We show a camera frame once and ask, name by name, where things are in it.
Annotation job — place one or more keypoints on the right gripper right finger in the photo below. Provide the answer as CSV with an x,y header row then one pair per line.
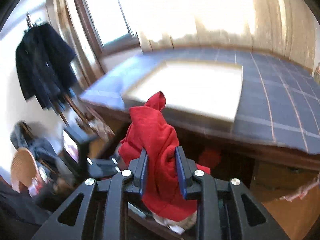
x,y
225,209

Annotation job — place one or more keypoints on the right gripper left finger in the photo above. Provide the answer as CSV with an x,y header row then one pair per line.
x,y
97,209

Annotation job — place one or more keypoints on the bright red underwear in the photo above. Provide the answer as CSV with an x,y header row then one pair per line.
x,y
149,131

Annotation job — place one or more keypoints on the beige white underwear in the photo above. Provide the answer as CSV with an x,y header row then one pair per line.
x,y
177,227

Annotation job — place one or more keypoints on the grey jacket on floor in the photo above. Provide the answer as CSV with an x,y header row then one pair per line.
x,y
40,147

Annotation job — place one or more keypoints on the woven rattan basket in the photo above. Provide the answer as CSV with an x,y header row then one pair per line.
x,y
23,170

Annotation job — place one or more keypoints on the dark wooden desk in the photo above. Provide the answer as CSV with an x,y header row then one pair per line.
x,y
269,170

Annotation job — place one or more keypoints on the dark navy hanging coat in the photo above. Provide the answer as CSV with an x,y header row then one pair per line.
x,y
42,62

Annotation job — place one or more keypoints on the yellow cardboard tray box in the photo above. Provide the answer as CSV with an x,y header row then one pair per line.
x,y
197,92

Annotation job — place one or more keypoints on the blue plaid table cloth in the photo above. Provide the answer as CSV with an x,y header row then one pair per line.
x,y
279,101

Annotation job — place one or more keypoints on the wooden coat rack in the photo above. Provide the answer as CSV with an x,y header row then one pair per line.
x,y
62,99

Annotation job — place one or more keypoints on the beige patterned curtain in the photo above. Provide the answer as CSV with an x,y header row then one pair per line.
x,y
280,27

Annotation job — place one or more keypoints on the window with brown frame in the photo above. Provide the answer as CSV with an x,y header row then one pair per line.
x,y
107,25

